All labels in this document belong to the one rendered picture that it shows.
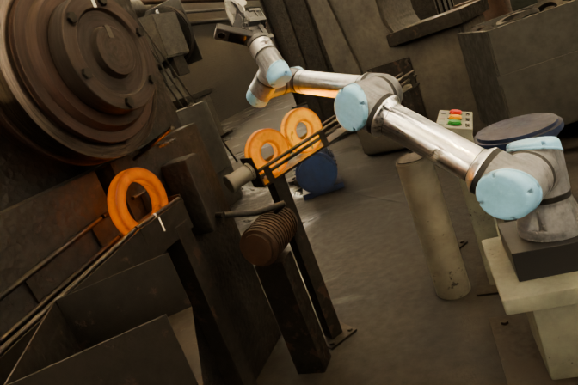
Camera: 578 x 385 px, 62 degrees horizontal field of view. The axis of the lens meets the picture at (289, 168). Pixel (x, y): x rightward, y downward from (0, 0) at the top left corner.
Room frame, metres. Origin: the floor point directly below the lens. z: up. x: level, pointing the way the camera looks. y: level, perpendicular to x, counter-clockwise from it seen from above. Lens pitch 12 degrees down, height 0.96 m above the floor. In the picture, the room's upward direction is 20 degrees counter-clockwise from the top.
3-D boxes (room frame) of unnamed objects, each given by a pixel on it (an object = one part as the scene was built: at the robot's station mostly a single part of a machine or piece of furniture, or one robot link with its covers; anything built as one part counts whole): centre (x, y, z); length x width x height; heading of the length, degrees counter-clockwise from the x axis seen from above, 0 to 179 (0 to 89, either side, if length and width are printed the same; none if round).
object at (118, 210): (1.23, 0.39, 0.75); 0.18 x 0.03 x 0.18; 153
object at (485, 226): (1.53, -0.56, 0.31); 0.24 x 0.16 x 0.62; 155
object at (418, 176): (1.56, -0.40, 0.26); 0.12 x 0.12 x 0.52
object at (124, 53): (1.19, 0.30, 1.11); 0.28 x 0.06 x 0.28; 155
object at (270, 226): (1.47, 0.13, 0.27); 0.22 x 0.13 x 0.53; 155
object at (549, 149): (1.08, -0.55, 0.53); 0.13 x 0.12 x 0.14; 130
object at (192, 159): (1.45, 0.30, 0.68); 0.11 x 0.08 x 0.24; 65
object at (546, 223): (1.08, -0.55, 0.42); 0.15 x 0.15 x 0.10
